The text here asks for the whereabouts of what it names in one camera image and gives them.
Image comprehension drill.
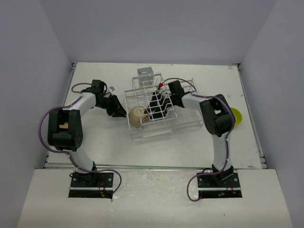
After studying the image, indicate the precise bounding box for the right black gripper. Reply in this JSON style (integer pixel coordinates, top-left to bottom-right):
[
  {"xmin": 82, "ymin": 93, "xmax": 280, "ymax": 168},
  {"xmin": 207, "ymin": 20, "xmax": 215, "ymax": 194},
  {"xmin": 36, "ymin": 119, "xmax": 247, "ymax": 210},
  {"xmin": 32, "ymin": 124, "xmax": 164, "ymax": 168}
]
[{"xmin": 145, "ymin": 92, "xmax": 176, "ymax": 120}]

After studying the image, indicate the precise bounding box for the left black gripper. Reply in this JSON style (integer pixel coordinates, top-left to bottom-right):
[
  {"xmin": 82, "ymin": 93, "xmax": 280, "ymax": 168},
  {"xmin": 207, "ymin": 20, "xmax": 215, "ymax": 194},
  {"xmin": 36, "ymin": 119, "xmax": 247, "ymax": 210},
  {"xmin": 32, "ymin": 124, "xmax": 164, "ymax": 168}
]
[{"xmin": 96, "ymin": 95, "xmax": 128, "ymax": 118}]

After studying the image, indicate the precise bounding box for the white wire dish rack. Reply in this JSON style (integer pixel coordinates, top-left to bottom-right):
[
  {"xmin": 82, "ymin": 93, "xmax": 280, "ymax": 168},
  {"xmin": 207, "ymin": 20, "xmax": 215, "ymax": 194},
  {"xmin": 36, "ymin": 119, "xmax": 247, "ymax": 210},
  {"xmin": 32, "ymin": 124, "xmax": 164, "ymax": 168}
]
[{"xmin": 124, "ymin": 73, "xmax": 204, "ymax": 139}]

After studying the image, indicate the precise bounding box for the beige bowl with drawing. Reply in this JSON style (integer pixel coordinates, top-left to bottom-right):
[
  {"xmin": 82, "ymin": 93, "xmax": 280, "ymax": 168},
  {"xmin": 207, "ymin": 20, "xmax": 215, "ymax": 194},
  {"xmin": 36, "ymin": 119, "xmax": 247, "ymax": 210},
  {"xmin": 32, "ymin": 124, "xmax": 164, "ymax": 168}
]
[{"xmin": 129, "ymin": 106, "xmax": 150, "ymax": 128}]

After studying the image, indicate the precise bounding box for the yellow-green bowl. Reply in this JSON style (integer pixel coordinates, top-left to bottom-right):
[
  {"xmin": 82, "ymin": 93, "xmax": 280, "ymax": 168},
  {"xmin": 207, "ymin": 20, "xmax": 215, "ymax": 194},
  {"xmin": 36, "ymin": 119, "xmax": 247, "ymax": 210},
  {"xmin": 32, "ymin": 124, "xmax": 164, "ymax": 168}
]
[{"xmin": 230, "ymin": 107, "xmax": 243, "ymax": 125}]

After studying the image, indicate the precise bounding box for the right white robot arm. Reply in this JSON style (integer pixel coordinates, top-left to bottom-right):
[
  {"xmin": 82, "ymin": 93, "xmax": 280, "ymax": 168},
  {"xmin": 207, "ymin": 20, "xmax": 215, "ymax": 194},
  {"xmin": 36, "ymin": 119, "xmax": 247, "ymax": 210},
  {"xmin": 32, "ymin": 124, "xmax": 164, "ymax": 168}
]
[{"xmin": 144, "ymin": 80, "xmax": 235, "ymax": 187}]

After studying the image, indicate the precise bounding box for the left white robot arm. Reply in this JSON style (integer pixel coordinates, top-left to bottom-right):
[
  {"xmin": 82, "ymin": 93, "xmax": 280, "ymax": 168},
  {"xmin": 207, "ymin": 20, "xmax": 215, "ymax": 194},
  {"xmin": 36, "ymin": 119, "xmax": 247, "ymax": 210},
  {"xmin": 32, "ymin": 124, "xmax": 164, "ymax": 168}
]
[{"xmin": 47, "ymin": 80, "xmax": 127, "ymax": 187}]

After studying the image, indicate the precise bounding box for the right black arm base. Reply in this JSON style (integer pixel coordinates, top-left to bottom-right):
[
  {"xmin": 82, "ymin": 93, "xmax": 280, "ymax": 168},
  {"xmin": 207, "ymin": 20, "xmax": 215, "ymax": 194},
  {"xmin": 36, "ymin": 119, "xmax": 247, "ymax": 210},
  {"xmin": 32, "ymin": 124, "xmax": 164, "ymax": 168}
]
[{"xmin": 197, "ymin": 171, "xmax": 242, "ymax": 199}]

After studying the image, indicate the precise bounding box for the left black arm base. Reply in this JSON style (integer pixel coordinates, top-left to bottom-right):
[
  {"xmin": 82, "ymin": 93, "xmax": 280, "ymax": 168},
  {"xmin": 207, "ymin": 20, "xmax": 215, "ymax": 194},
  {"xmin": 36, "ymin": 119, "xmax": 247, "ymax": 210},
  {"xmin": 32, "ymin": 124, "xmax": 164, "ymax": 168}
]
[{"xmin": 68, "ymin": 172, "xmax": 114, "ymax": 199}]

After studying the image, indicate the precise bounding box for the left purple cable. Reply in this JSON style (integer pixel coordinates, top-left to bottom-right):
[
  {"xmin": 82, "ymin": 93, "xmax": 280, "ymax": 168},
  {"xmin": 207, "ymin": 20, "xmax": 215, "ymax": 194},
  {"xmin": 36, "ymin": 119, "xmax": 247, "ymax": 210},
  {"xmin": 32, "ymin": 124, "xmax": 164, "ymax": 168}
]
[{"xmin": 38, "ymin": 82, "xmax": 123, "ymax": 198}]

